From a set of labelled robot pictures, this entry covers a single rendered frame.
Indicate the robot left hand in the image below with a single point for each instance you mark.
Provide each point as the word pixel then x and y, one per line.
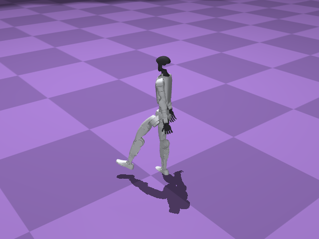
pixel 166 127

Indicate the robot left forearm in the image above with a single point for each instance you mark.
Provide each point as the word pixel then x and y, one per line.
pixel 163 109

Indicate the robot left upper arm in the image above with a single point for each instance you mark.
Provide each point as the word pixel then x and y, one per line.
pixel 160 87

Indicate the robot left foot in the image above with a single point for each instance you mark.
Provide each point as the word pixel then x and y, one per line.
pixel 124 163

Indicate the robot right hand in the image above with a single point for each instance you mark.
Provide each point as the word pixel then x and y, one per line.
pixel 172 114

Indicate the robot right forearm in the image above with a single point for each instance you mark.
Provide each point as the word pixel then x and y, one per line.
pixel 169 106

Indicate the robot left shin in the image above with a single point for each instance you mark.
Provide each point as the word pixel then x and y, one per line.
pixel 134 150

